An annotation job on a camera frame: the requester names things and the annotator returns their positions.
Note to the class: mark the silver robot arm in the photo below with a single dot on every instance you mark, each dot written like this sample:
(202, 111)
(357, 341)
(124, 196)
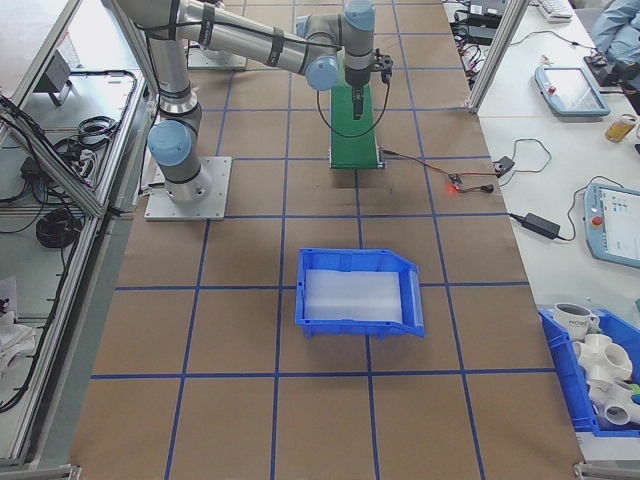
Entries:
(170, 100)

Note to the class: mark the green conveyor belt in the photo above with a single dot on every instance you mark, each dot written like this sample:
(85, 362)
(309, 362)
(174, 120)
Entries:
(355, 145)

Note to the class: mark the small red-lit sensor module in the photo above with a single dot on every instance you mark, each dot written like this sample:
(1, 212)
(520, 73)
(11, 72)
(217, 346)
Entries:
(420, 162)

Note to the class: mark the white power strip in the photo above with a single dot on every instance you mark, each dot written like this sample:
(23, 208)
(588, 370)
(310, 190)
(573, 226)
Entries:
(472, 56)

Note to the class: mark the small controller circuit board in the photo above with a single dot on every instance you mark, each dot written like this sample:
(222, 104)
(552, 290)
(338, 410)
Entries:
(455, 181)

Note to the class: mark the large black power brick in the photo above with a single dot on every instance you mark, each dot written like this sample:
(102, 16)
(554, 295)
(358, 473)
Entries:
(481, 32)

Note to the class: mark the small black box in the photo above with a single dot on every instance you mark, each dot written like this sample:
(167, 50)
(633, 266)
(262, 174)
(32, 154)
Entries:
(503, 165)

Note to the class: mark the blue plastic bin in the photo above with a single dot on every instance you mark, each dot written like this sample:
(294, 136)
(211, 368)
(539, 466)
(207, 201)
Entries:
(310, 260)

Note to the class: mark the white keyboard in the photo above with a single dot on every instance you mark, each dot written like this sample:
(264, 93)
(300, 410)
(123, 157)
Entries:
(555, 10)

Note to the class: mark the blue grey teach pendant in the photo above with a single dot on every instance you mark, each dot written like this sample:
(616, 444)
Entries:
(612, 222)
(572, 91)

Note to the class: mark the small black power adapter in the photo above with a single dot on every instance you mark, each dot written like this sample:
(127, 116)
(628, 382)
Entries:
(542, 224)

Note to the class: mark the black electronic device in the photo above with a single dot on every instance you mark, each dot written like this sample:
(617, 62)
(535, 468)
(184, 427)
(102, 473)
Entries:
(611, 72)

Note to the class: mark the yellow drink can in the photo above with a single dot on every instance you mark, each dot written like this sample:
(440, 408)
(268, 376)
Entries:
(620, 128)

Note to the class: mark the person in blue clothing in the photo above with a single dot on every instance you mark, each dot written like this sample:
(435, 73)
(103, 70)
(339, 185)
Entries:
(617, 25)

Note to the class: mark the grey metal box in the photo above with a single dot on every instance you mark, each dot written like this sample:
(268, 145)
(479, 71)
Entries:
(57, 75)

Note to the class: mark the white mug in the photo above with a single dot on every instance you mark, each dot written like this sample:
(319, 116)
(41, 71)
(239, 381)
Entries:
(574, 321)

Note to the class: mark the blue parts bin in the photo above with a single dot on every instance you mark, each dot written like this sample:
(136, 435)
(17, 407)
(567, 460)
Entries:
(565, 375)

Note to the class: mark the white pipe fitting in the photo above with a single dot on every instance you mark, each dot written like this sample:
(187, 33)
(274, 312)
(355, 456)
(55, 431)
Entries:
(602, 355)
(615, 407)

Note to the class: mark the white cloth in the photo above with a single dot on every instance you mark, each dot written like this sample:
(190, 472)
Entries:
(12, 335)

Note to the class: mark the aluminium extrusion bar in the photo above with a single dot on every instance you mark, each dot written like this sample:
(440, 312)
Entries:
(607, 471)
(37, 471)

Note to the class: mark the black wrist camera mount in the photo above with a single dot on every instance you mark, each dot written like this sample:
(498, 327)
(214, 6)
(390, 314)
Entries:
(382, 62)

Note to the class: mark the aluminium extrusion post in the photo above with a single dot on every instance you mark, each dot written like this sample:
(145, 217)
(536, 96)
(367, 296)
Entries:
(492, 50)

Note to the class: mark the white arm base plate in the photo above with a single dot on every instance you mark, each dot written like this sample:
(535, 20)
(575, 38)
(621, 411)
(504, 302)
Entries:
(215, 200)
(220, 61)

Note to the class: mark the V-shaped metal bar frame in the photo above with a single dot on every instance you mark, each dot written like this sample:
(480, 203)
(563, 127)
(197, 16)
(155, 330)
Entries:
(55, 162)

